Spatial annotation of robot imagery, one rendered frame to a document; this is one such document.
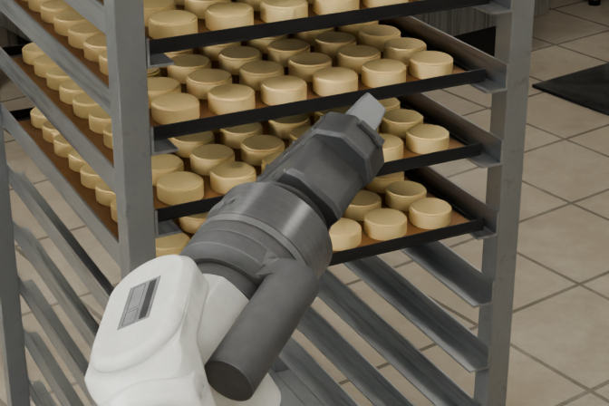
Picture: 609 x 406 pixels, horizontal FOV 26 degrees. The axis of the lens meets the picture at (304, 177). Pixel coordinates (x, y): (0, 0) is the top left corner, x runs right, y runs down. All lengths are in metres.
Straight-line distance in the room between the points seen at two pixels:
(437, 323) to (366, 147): 0.81
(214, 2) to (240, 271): 0.59
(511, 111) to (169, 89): 0.39
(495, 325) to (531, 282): 1.30
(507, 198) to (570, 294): 1.35
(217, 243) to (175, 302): 0.08
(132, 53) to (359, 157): 0.39
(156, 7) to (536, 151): 2.32
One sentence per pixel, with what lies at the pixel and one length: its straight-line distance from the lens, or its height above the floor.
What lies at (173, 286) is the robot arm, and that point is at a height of 0.97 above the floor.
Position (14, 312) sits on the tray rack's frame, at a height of 0.38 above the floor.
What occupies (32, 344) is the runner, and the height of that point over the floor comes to 0.34.
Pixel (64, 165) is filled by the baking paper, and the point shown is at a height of 0.68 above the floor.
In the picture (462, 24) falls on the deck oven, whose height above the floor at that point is 0.16.
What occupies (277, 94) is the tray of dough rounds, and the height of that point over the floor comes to 0.88.
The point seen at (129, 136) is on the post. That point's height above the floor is 0.88.
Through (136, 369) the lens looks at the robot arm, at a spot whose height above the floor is 0.95.
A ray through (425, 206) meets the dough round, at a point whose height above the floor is 0.70.
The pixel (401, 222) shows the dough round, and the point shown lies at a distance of 1.52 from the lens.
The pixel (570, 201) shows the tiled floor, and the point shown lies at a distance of 3.31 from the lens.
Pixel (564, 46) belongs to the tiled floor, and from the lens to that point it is 4.48.
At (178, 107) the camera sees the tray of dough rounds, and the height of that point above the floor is 0.88.
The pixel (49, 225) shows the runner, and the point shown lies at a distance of 1.76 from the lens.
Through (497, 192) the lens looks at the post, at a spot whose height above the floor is 0.73.
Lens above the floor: 1.36
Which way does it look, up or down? 24 degrees down
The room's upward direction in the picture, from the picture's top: straight up
